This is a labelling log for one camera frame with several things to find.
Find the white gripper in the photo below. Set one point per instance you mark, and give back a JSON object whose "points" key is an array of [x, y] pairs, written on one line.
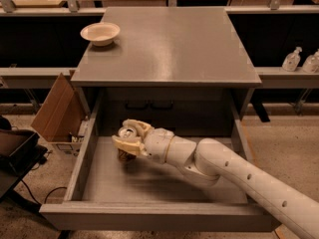
{"points": [[158, 142]]}

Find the orange soda can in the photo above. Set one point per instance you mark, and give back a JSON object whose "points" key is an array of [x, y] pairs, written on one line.
{"points": [[126, 132]]}

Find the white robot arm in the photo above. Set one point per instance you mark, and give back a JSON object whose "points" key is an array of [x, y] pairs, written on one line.
{"points": [[207, 160]]}

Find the open grey top drawer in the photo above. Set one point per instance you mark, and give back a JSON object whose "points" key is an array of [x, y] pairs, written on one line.
{"points": [[105, 193]]}

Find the brown cardboard box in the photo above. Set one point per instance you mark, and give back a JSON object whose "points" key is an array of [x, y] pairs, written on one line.
{"points": [[61, 119]]}

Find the grey cabinet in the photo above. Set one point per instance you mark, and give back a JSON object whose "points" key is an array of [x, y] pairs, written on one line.
{"points": [[184, 69]]}

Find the white ceramic bowl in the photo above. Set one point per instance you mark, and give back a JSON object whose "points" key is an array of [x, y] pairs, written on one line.
{"points": [[100, 34]]}

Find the dark tray on stand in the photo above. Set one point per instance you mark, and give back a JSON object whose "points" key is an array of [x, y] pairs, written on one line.
{"points": [[19, 152]]}

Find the clear pump bottle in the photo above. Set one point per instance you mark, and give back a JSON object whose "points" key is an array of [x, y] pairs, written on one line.
{"points": [[311, 64], [292, 60]]}

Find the grey shelf rail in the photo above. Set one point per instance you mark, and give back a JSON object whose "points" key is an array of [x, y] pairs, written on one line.
{"points": [[32, 78]]}

